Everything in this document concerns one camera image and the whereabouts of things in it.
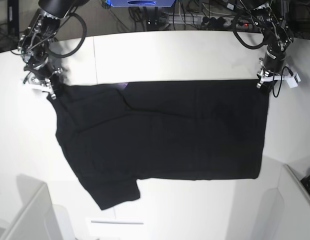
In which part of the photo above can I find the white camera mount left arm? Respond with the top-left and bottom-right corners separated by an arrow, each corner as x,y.
275,72 -> 301,89

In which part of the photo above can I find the white partition panel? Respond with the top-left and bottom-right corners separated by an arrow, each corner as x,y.
254,165 -> 310,240
0,182 -> 63,240

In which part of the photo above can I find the white partition panel right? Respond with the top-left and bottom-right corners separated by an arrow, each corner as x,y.
254,165 -> 310,240

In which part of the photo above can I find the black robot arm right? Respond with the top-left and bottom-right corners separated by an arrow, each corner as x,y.
17,0 -> 88,100

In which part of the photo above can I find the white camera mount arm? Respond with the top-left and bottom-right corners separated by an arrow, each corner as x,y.
275,72 -> 301,89
22,78 -> 54,95

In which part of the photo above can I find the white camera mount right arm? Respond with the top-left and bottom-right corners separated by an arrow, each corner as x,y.
22,78 -> 54,95

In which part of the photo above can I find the blue box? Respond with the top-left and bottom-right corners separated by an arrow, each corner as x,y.
106,0 -> 175,8

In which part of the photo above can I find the white partition panel left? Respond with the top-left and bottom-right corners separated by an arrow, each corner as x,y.
0,182 -> 63,240

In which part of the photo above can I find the black T-shirt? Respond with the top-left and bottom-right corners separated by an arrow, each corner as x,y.
50,80 -> 269,210

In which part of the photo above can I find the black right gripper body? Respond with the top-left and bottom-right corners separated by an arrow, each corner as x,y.
22,63 -> 63,88

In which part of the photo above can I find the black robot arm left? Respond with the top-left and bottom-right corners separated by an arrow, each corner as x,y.
232,0 -> 294,98

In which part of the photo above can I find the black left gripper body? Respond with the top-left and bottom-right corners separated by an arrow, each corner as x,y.
257,69 -> 277,88

